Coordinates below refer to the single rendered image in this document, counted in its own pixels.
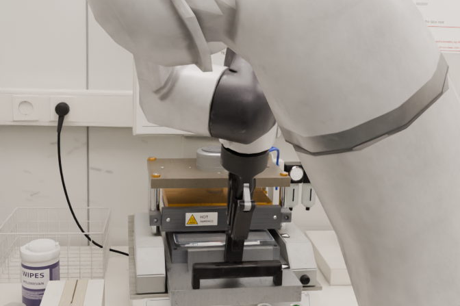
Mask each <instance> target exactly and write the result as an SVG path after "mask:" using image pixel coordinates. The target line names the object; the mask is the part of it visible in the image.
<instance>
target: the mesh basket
mask: <svg viewBox="0 0 460 306"><path fill-rule="evenodd" d="M72 208H73V209H79V221H78V222H79V224H80V222H100V233H91V232H90V233H80V229H79V233H70V222H75V221H70V208H69V207H16V208H15V209H14V211H13V212H12V213H11V214H10V215H9V216H8V218H7V219H6V220H5V222H4V223H3V224H2V225H1V226H0V230H1V228H2V226H3V233H2V230H1V233H0V235H1V243H0V244H1V249H0V250H1V261H2V266H0V267H2V275H8V278H1V277H2V275H1V276H0V279H8V281H9V282H0V283H21V258H20V257H14V256H15V255H20V254H17V252H18V250H19V252H20V249H21V240H20V237H27V243H29V238H28V237H31V240H32V237H43V239H44V237H55V242H56V237H59V245H60V237H67V248H61V249H67V250H61V251H68V253H60V254H67V256H66V257H60V258H71V257H69V256H68V254H78V255H79V261H77V259H76V261H69V260H68V261H66V259H65V261H60V262H64V263H65V262H75V263H76V262H79V264H63V265H60V266H62V268H60V270H61V271H62V269H72V272H61V271H60V274H64V273H68V274H69V273H71V275H72V273H79V279H81V278H82V277H83V273H91V279H93V277H94V273H103V276H102V277H103V279H105V273H106V270H107V265H108V261H109V258H110V252H111V251H110V248H111V207H72ZM102 208H109V212H108V215H107V219H106V221H101V209H102ZM17 209H48V221H28V213H27V221H17ZM49 209H58V219H59V221H49ZM59 209H68V212H69V221H60V212H59ZM80 209H100V221H80ZM15 211H16V223H15V215H14V226H12V228H13V227H14V233H13V230H12V228H11V229H10V216H12V214H13V213H14V212H15ZM8 219H9V232H8V225H7V220H8ZM17 222H27V233H18V225H17ZM28 222H48V230H49V222H59V233H49V232H48V233H38V232H37V233H28ZM60 222H69V233H60ZM101 222H105V226H104V229H103V233H101ZM5 223H6V233H5V226H4V224H5ZM15 224H16V232H17V233H15ZM105 227H106V235H105ZM11 230H12V233H10V231H11ZM38 234H43V236H32V235H38ZM45 234H55V236H44V235H45ZM56 234H59V236H56ZM60 234H67V236H60ZM70 234H79V236H70ZM80 234H91V236H89V237H91V248H80V237H85V236H80ZM92 234H100V236H92ZM101 234H103V236H101ZM2 235H4V239H3V240H4V249H2V241H3V240H2ZM5 235H6V236H7V249H5V237H6V236H5ZM8 235H12V245H11V246H12V249H10V247H11V246H10V247H9V248H8ZM13 235H14V241H13ZM15 235H17V237H16V238H17V249H16V239H15ZM18 235H19V236H18ZM20 235H27V236H20ZM28 235H31V236H28ZM68 235H69V236H68ZM68 237H69V248H68ZM70 237H79V248H70ZM92 237H100V245H101V237H103V248H92ZM108 237H109V242H108ZM18 238H19V249H18ZM105 241H106V247H105ZM13 243H14V245H15V249H13ZM108 246H109V252H108ZM70 249H79V250H70ZM80 249H89V250H80ZM92 249H100V250H92ZM2 250H4V256H5V254H7V256H8V266H3V258H4V256H3V253H2ZM5 250H7V252H5ZM9 250H10V263H11V262H12V260H13V259H14V258H20V261H19V262H20V264H19V265H10V264H9V254H8V251H9ZM11 250H12V257H13V258H12V260H11ZM13 250H15V255H14V254H13ZM16 250H17V252H16ZM69 251H79V253H69ZM80 251H91V253H90V252H89V253H80ZM92 251H99V253H92ZM100 251H103V253H100ZM80 254H88V256H87V260H86V261H80ZM89 254H91V260H88V258H89ZM92 254H103V256H102V258H103V260H98V258H99V256H98V258H97V260H92ZM108 254H109V256H108ZM76 258H78V256H77V257H76ZM1 261H0V262H1ZM98 261H103V264H97V263H96V264H92V262H98ZM80 262H86V263H87V262H91V264H81V263H80ZM77 265H79V268H74V267H75V266H77ZM81 265H85V266H84V268H81ZM86 265H89V266H91V268H85V267H86ZM63 266H68V267H69V266H73V268H63ZM92 266H95V268H92ZM96 266H103V267H102V268H96ZM3 267H7V268H8V269H7V268H5V270H4V272H5V271H6V270H8V273H4V272H3ZM9 267H20V269H18V268H17V269H9ZM73 269H79V272H73ZM81 269H83V272H81ZM84 269H91V272H84ZM92 269H94V272H92ZM95 269H103V272H95ZM9 270H16V271H17V270H20V273H9ZM16 271H15V272H16ZM81 273H82V276H81ZM92 273H93V276H92ZM17 274H20V277H15V278H13V276H14V275H17ZM10 275H13V276H12V278H10ZM71 275H70V276H67V277H60V278H69V279H68V280H70V278H75V277H71ZM12 279H20V282H10V281H11V280H12Z"/></svg>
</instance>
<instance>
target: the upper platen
mask: <svg viewBox="0 0 460 306"><path fill-rule="evenodd" d="M227 193H228V188H166V189H162V203H163V206H164V207H183V206H219V205H227ZM253 200H254V201H255V202H256V205H272V201H271V200H270V199H269V198H268V197H267V190H264V191H263V190H262V189H261V188H255V189H254V191H253Z"/></svg>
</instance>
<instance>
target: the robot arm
mask: <svg viewBox="0 0 460 306"><path fill-rule="evenodd" d="M87 1H88V4H89V6H90V9H91V11H92V13H93V16H94V18H95V21H96V22H97V23H98V24H99V25H100V26H101V27H102V28H103V29H104V30H105V32H106V33H107V34H108V35H109V36H110V37H111V38H112V40H113V41H114V42H115V43H116V44H118V45H120V46H121V47H122V48H124V49H126V50H127V51H128V52H130V53H132V54H133V59H134V63H135V67H136V74H137V78H138V84H139V105H140V107H141V109H142V111H143V113H144V115H145V117H146V119H147V121H148V123H152V124H155V125H159V126H162V127H169V128H172V129H178V130H181V131H186V132H190V133H195V134H199V135H202V136H208V137H212V138H219V141H220V142H221V152H220V163H221V165H222V167H223V168H224V169H225V170H227V171H228V177H229V178H228V193H227V211H226V215H227V216H228V221H227V224H228V226H230V227H227V230H226V231H225V233H226V240H225V253H224V261H225V262H239V261H242V256H243V250H244V240H247V239H248V233H249V229H250V225H251V220H252V217H253V212H254V210H255V208H256V202H255V201H254V200H253V191H254V189H255V187H256V178H253V177H254V176H256V175H258V174H259V173H262V172H263V171H265V169H266V167H267V165H268V156H269V151H270V148H271V147H272V146H273V144H274V143H275V139H276V138H278V137H279V136H280V135H281V134H282V135H283V137H284V139H285V141H286V142H287V143H289V144H291V145H292V146H293V147H294V150H295V151H296V154H297V156H298V158H299V160H300V162H301V164H302V166H303V168H304V170H305V172H306V174H307V176H308V178H309V180H310V182H311V184H312V186H313V188H314V191H315V193H316V195H317V197H318V199H319V201H320V203H321V205H322V207H323V209H324V211H325V213H326V215H327V218H328V219H329V222H330V223H331V226H332V228H333V230H334V232H335V234H336V236H337V240H338V242H339V245H340V249H341V252H342V255H343V258H344V262H345V264H346V269H347V271H348V275H349V278H350V282H351V284H352V287H353V291H354V293H355V298H356V300H357V304H358V306H460V98H459V95H458V93H457V90H456V88H455V85H454V83H453V80H452V78H451V76H450V73H449V71H448V69H449V66H448V64H447V62H446V60H445V58H444V56H443V54H442V52H441V51H440V49H439V47H438V45H437V43H436V41H435V39H434V37H433V35H432V33H431V31H430V29H429V27H428V25H427V24H426V22H425V20H424V18H423V16H422V14H421V12H420V11H419V9H418V8H417V7H416V5H415V4H414V2H413V1H412V0H87ZM226 48H227V50H226V53H225V60H224V65H223V66H220V65H216V64H212V58H211V55H213V54H215V53H218V52H220V51H222V50H224V49H226Z"/></svg>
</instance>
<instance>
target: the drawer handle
mask: <svg viewBox="0 0 460 306"><path fill-rule="evenodd" d="M249 277H273V279H272V280H273V282H274V284H275V285H282V278H283V270H282V263H281V262H280V261H279V260H259V261H239V262H202V263H194V264H193V265H192V289H194V290H195V289H199V288H200V279H232V278H249Z"/></svg>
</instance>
